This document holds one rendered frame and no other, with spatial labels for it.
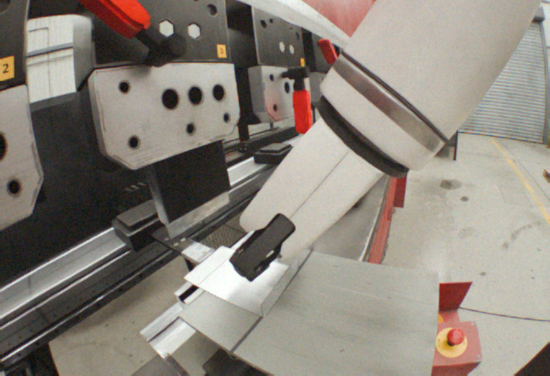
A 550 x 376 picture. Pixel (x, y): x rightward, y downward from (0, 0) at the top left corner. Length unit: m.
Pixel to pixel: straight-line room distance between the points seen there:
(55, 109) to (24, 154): 0.56
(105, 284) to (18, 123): 0.41
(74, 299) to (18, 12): 0.46
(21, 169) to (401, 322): 0.33
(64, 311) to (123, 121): 0.43
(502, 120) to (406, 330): 7.77
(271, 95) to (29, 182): 0.28
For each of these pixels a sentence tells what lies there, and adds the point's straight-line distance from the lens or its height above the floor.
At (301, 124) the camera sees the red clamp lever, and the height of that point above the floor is 1.17.
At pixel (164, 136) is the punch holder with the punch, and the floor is 1.19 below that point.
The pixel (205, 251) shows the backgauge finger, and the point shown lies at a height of 1.01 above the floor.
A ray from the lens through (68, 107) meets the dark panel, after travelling 0.73.
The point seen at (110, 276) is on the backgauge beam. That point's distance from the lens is 0.52.
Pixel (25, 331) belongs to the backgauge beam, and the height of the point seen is 0.94.
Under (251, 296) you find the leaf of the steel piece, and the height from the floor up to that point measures 1.00.
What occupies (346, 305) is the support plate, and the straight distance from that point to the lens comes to 0.27.
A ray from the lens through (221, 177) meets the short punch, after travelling 0.29.
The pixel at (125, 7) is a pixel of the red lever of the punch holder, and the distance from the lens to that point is 0.16.
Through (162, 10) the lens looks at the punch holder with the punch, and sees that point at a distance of 0.22.
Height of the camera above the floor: 1.21
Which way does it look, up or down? 18 degrees down
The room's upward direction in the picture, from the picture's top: 7 degrees counter-clockwise
